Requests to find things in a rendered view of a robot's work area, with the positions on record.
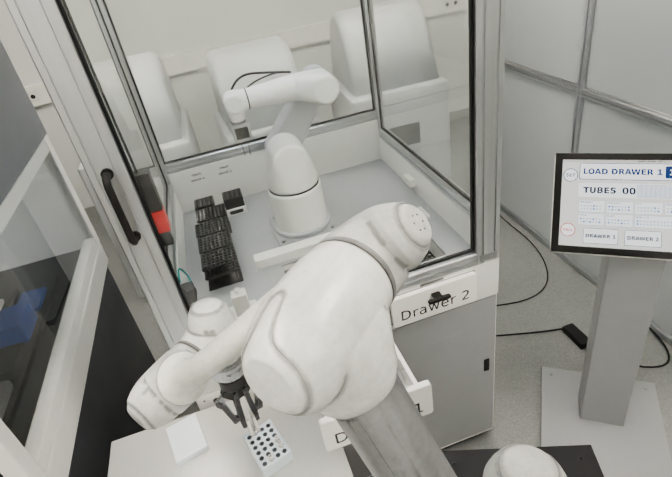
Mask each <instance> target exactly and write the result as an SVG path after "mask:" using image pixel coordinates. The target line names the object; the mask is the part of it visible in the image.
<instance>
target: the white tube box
mask: <svg viewBox="0 0 672 477"><path fill-rule="evenodd" d="M259 428H260V430H261V432H259V433H258V435H256V436H253V437H252V436H251V434H250V433H249V432H248V433H246V434H245V435H243V439H244V441H245V443H246V445H247V447H248V449H249V451H250V452H251V454H252V456H253V458H254V459H255V461H256V463H257V465H258V466H259V468H260V470H261V472H262V473H263V475H264V477H269V476H271V475H272V474H274V473H275V472H277V471H278V470H280V469H281V468H282V467H284V466H285V465H287V464H288V463H290V462H291V461H293V460H294V458H293V455H292V452H291V450H290V448H289V447H288V445H287V444H286V442H285V441H284V439H283V438H282V436H281V435H280V433H279V432H278V430H277V429H276V427H275V426H274V424H273V423H272V421H271V420H270V419H268V420H267V421H265V422H264V423H262V424H261V425H259ZM276 435H278V436H279V439H280V440H281V441H282V443H283V447H282V448H279V446H278V443H276V441H275V439H274V437H275V436H276ZM269 454H272V455H273V459H274V460H273V461H272V462H270V461H269V459H268V455H269Z"/></svg>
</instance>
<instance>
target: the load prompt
mask: <svg viewBox="0 0 672 477"><path fill-rule="evenodd" d="M579 179H587V180H636V181H672V164H657V163H580V171H579Z"/></svg>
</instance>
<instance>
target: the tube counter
mask: <svg viewBox="0 0 672 477"><path fill-rule="evenodd" d="M621 198H636V199H667V200H672V185H666V184H622V188H621Z"/></svg>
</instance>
